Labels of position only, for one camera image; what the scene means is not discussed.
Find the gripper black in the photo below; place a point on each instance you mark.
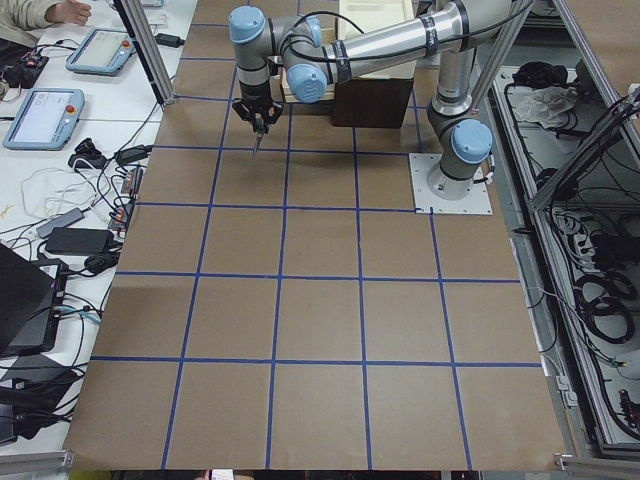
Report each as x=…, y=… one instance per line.
x=255, y=94

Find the grey orange scissors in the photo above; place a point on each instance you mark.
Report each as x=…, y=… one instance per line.
x=257, y=142

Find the dark wooden drawer cabinet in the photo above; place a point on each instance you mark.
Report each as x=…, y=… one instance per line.
x=361, y=103

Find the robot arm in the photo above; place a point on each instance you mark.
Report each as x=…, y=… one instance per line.
x=450, y=31

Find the person's hand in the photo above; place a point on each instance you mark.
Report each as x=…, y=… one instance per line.
x=69, y=12

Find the black power adapter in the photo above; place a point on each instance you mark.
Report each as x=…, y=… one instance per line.
x=169, y=40

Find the cream plastic tray box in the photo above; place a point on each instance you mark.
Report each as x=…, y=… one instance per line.
x=371, y=16

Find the upper teach pendant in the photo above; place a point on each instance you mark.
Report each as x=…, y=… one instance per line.
x=102, y=52

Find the teach pendant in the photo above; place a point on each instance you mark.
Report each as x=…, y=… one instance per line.
x=45, y=120
x=102, y=52

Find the large black power brick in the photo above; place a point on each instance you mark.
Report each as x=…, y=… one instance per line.
x=78, y=241

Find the lower teach pendant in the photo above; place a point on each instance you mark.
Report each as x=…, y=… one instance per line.
x=45, y=120

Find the black laptop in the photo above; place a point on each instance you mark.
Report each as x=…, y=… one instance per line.
x=31, y=292

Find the white crumpled cloth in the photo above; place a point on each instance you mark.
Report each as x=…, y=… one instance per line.
x=546, y=106

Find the aluminium frame post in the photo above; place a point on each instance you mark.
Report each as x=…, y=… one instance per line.
x=135, y=21

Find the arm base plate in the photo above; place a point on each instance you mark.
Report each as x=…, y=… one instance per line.
x=435, y=193

